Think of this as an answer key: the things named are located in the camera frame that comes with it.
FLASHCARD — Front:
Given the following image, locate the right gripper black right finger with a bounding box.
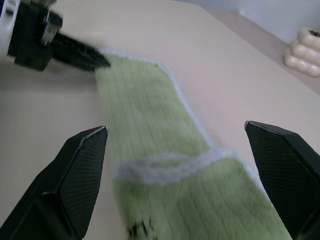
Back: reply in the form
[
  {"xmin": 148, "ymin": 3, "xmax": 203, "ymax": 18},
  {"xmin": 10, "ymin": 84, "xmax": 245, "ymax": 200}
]
[{"xmin": 244, "ymin": 120, "xmax": 320, "ymax": 240}]

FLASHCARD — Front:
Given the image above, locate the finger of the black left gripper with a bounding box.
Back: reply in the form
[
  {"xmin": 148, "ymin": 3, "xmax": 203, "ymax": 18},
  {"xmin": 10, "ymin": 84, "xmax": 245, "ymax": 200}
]
[
  {"xmin": 53, "ymin": 32, "xmax": 112, "ymax": 68},
  {"xmin": 49, "ymin": 44, "xmax": 101, "ymax": 73}
]

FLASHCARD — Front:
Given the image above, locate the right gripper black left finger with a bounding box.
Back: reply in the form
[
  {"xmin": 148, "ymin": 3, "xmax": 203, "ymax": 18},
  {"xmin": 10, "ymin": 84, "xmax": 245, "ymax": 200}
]
[{"xmin": 0, "ymin": 125, "xmax": 109, "ymax": 240}]

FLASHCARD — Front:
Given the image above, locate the green towel with white trim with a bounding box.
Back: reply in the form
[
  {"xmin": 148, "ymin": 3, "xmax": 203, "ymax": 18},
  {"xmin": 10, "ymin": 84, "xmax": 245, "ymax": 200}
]
[{"xmin": 95, "ymin": 47, "xmax": 294, "ymax": 240}]

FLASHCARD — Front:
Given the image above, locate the cream ribbed ceramic pot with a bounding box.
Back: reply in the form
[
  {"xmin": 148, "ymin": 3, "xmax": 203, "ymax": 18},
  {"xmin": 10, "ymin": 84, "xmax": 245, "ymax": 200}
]
[{"xmin": 282, "ymin": 26, "xmax": 320, "ymax": 79}]

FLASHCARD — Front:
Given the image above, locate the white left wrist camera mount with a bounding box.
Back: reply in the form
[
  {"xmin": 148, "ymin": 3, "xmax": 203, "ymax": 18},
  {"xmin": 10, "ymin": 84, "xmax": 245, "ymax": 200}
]
[{"xmin": 0, "ymin": 0, "xmax": 19, "ymax": 58}]

